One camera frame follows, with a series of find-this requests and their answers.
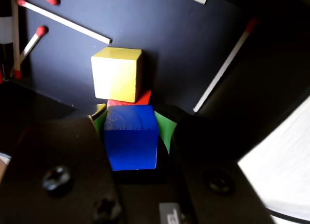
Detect black cardboard box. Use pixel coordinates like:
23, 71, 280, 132
0, 0, 310, 186

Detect blue wooden cube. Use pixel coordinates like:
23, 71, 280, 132
103, 104, 160, 172

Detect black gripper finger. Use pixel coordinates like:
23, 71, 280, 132
0, 104, 124, 224
154, 104, 275, 224

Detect yellow wooden cube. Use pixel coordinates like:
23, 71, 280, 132
91, 46, 143, 101

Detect red wooden cube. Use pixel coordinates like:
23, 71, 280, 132
107, 89, 153, 107

